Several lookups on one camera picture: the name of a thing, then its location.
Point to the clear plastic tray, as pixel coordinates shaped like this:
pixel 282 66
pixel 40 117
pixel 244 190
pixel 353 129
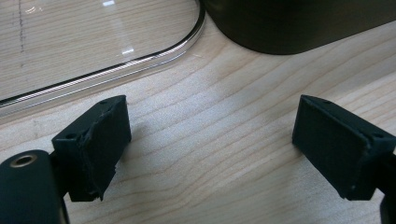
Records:
pixel 77 40

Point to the dark rounded container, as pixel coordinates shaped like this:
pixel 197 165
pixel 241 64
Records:
pixel 292 25

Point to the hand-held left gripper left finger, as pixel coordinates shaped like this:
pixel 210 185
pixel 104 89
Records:
pixel 93 146

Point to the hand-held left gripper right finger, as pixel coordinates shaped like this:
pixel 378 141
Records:
pixel 339 146

